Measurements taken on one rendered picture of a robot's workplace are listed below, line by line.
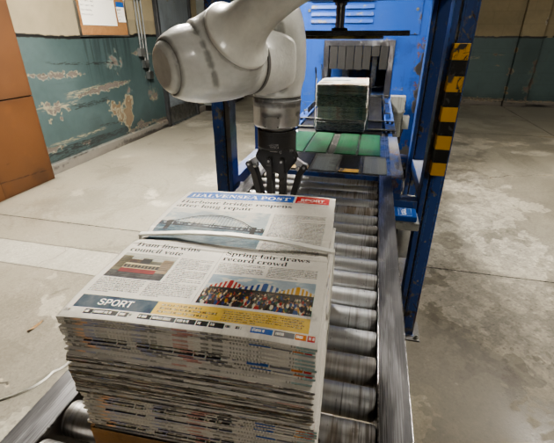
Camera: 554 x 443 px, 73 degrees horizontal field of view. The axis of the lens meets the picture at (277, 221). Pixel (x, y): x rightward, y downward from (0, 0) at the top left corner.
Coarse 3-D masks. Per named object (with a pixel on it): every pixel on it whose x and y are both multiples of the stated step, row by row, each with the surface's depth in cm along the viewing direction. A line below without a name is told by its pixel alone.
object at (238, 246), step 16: (144, 240) 55; (160, 240) 55; (176, 240) 55; (192, 240) 55; (208, 240) 55; (224, 240) 55; (240, 240) 55; (256, 240) 55; (304, 240) 55; (256, 256) 51; (272, 256) 51; (288, 256) 51; (304, 256) 51; (320, 256) 51
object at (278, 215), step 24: (192, 192) 72; (216, 192) 71; (240, 192) 71; (168, 216) 62; (192, 216) 62; (216, 216) 62; (240, 216) 62; (264, 216) 61; (288, 216) 61; (312, 216) 61
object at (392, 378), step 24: (384, 192) 133; (384, 216) 115; (384, 240) 102; (384, 264) 91; (384, 288) 82; (384, 312) 75; (384, 336) 69; (384, 360) 64; (384, 384) 60; (408, 384) 60; (384, 408) 56; (408, 408) 56; (384, 432) 52; (408, 432) 52
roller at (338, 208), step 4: (336, 208) 122; (340, 208) 122; (344, 208) 122; (348, 208) 121; (352, 208) 121; (356, 208) 121; (360, 208) 121; (364, 208) 121; (368, 208) 121; (372, 208) 121; (376, 208) 121; (336, 212) 122; (340, 212) 122; (344, 212) 121; (348, 212) 121; (352, 212) 121; (356, 212) 120; (360, 212) 120; (364, 212) 120; (368, 212) 120; (372, 212) 120; (376, 212) 119; (376, 216) 119
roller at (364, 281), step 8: (336, 272) 88; (344, 272) 88; (352, 272) 88; (336, 280) 87; (344, 280) 87; (352, 280) 86; (360, 280) 86; (368, 280) 86; (376, 280) 86; (360, 288) 86; (368, 288) 85; (376, 288) 86
